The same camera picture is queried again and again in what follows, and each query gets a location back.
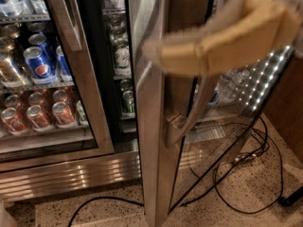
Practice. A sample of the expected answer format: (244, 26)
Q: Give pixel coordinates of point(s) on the glass fridge door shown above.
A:
(183, 131)
(51, 108)

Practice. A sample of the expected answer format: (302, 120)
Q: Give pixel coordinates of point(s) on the stainless fridge base grille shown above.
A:
(69, 176)

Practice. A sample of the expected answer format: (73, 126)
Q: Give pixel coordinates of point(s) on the clear water bottle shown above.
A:
(230, 84)

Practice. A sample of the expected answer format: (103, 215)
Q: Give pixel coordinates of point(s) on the white green can left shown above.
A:
(122, 58)

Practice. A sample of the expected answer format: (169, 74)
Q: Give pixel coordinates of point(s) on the red coke can right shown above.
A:
(64, 116)

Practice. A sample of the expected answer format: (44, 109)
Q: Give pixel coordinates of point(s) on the red coke can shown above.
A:
(39, 118)
(64, 116)
(15, 121)

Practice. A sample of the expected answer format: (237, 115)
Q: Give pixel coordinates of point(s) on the blue pepsi can front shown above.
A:
(42, 68)

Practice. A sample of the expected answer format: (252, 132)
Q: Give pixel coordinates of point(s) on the red coke can middle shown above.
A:
(39, 118)

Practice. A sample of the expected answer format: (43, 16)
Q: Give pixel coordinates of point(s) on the gold can front left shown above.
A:
(12, 72)

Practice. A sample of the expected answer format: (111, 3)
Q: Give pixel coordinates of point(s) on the red coke can left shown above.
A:
(15, 121)

